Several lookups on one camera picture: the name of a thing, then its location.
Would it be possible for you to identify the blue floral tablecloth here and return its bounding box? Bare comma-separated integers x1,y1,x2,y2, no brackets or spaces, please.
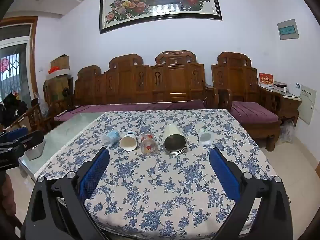
34,109,278,239

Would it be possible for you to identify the framed peacock flower painting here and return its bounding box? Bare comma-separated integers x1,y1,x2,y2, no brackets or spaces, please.
99,0,223,35

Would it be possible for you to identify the carved wooden armchair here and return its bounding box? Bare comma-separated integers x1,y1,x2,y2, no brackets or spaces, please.
211,52,284,152

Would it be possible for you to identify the glass cup red print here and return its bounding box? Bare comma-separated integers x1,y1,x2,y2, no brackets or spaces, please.
140,131,159,155

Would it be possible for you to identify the wooden framed grille door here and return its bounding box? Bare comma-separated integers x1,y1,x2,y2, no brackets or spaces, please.
0,16,39,130

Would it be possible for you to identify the white wall panel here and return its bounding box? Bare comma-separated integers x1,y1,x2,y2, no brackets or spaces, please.
297,86,317,125

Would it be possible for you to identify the cream steel-lined tumbler cup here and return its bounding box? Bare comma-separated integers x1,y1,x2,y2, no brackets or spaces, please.
163,123,188,155

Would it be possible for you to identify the brown cardboard box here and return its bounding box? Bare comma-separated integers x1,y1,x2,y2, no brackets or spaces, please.
50,54,70,70

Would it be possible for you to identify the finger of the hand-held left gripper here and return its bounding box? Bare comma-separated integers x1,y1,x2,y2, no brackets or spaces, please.
0,130,45,158
0,127,29,143

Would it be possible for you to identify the small white cup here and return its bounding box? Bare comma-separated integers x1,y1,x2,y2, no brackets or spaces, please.
198,128,213,146

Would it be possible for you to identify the pile of dark clothes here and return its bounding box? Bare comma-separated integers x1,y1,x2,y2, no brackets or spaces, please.
0,92,28,128

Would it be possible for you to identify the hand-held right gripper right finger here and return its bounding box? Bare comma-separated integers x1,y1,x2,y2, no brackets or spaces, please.
209,147,293,240

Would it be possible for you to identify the carved wooden sofa bench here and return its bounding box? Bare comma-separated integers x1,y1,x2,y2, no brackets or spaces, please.
73,50,233,113

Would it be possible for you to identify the clear plastic bag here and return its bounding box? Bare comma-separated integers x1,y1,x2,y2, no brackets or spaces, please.
278,119,296,145

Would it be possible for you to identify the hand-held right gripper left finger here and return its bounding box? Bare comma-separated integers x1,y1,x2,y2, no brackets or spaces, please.
21,147,110,240

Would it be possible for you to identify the wooden side cabinet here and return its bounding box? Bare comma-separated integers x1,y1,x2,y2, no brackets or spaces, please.
279,92,302,128

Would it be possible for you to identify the clear plastic cup blue print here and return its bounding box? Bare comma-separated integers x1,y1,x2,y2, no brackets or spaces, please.
101,131,121,147

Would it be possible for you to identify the small wooden chair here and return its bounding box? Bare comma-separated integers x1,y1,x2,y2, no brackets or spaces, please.
24,97,63,133

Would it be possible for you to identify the white paper cup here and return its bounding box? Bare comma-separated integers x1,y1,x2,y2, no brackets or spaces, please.
119,131,138,151

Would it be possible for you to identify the square purple seat cushion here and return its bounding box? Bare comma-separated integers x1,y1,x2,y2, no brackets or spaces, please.
229,101,279,125

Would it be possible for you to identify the red gift box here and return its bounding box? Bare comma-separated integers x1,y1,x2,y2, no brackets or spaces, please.
258,72,274,88

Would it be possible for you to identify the person's left forearm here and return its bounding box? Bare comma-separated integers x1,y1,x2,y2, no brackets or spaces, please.
0,173,16,217

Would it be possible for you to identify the grey wall electrical box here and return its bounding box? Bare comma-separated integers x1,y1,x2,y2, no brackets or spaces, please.
277,19,300,41

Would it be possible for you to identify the white carton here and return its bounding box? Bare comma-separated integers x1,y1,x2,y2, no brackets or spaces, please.
287,82,302,97

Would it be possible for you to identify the long purple seat cushion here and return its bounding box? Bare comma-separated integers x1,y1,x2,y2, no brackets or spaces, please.
54,99,207,123

